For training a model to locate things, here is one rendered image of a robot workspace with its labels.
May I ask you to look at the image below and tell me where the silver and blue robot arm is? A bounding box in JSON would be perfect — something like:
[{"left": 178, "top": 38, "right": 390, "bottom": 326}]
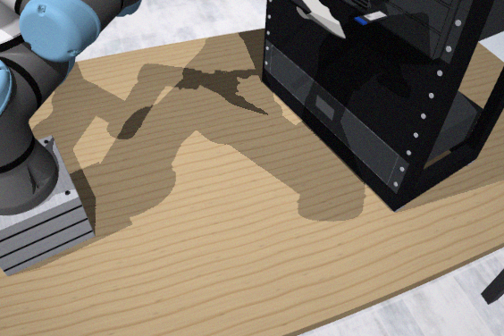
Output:
[{"left": 0, "top": 0, "right": 142, "bottom": 215}]

